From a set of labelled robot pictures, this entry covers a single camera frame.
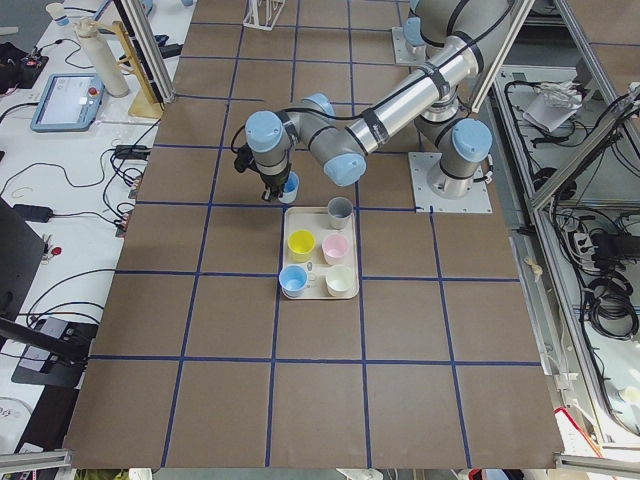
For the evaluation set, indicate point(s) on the black power adapter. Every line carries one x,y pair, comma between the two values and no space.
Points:
34,213

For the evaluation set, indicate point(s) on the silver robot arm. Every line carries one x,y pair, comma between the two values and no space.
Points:
461,38

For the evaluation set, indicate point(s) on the yellow cup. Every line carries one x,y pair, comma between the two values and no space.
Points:
301,244

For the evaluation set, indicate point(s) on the grey cup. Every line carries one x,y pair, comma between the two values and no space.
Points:
340,210

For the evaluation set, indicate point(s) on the blue teach pendant tablet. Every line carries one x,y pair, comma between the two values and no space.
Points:
69,103

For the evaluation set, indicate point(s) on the white wire cup rack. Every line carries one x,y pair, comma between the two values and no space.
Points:
263,14

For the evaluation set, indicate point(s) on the light blue cup on tray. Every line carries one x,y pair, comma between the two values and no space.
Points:
293,280

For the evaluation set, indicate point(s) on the cream white cup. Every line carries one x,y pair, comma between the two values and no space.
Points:
340,280

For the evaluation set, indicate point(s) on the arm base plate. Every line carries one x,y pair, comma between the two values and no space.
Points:
404,53
435,192

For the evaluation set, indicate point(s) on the pink cup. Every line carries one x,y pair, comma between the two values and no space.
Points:
335,248

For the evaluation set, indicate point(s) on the wooden mug tree stand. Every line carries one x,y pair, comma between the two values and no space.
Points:
145,103

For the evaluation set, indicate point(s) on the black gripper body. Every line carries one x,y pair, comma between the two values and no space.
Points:
272,178

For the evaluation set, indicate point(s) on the light blue ikea cup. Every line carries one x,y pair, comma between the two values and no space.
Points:
290,189

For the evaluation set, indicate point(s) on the beige plastic tray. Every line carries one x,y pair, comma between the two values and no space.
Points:
316,220

